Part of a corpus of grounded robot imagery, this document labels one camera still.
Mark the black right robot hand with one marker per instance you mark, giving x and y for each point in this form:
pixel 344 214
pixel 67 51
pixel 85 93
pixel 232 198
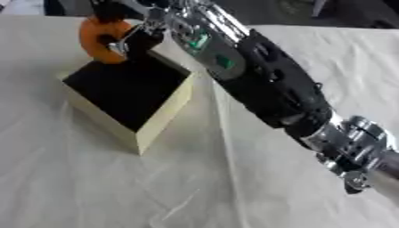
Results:
pixel 139 38

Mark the orange round toy fruit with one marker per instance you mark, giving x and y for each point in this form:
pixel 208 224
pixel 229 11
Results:
pixel 93 38

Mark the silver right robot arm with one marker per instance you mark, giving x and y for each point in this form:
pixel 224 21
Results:
pixel 270 80

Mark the tan open cardboard box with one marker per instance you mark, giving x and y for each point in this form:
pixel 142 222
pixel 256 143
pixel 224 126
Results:
pixel 130 92

